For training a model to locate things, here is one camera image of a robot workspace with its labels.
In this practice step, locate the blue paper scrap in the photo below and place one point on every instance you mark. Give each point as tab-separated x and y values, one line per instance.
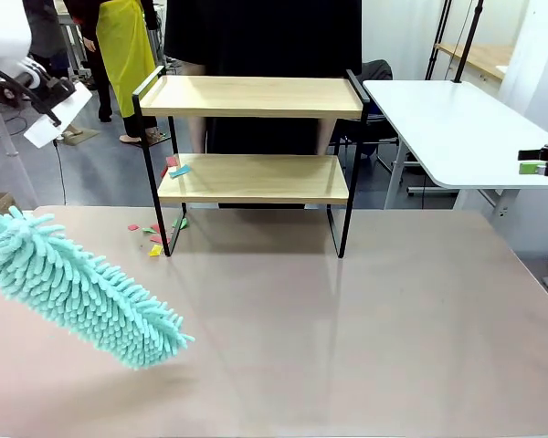
179	171

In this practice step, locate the large green paper scrap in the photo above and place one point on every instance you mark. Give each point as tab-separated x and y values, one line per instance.
181	224

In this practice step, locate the teal chenille duster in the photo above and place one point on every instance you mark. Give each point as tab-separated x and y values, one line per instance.
73	283

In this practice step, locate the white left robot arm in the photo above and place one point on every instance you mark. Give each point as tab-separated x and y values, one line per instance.
4	27

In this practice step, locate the large white side table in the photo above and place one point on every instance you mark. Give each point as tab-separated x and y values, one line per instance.
461	128

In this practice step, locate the light wooden table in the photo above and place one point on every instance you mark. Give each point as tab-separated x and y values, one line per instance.
479	55

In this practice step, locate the black stand pole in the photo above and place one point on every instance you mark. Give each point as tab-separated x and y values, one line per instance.
440	32
468	41

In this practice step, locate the black office chair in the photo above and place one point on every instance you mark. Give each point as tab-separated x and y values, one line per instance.
376	73

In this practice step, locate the person in black clothes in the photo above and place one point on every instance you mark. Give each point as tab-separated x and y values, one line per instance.
265	36

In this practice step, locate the person in yellow apron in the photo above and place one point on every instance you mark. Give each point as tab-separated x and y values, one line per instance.
123	45

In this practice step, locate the brown floor mat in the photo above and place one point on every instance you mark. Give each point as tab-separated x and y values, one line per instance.
84	136

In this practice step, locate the person in grey top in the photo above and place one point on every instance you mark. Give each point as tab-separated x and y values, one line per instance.
50	32

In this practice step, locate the small white side table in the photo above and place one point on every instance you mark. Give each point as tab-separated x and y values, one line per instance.
4	132

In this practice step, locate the two-tier wooden black-frame shelf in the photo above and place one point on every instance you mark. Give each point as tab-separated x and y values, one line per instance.
256	102

